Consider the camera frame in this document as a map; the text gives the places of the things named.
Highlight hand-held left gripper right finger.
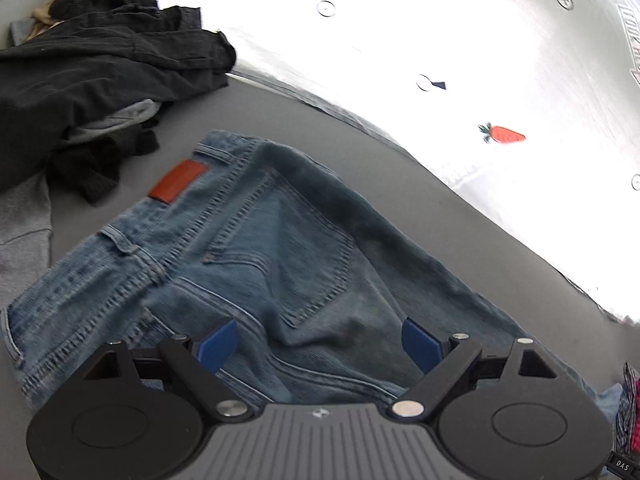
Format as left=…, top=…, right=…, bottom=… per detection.
left=387, top=316, right=561, bottom=421

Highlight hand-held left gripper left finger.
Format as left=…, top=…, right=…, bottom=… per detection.
left=80, top=318, right=251, bottom=421

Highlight blue denim jeans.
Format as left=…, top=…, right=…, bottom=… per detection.
left=0, top=129, right=623, bottom=428

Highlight black knit garment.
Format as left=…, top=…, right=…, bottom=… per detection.
left=46, top=130, right=161, bottom=206

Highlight grey garment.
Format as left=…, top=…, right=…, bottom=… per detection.
left=0, top=172, right=53, bottom=306

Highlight pale grey cloth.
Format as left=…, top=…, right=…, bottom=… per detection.
left=65, top=100, right=161, bottom=146

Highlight carrot printed white sheet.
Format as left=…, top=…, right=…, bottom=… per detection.
left=145, top=0, right=640, bottom=323

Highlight tan cloth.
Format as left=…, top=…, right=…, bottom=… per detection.
left=27, top=4, right=66, bottom=41

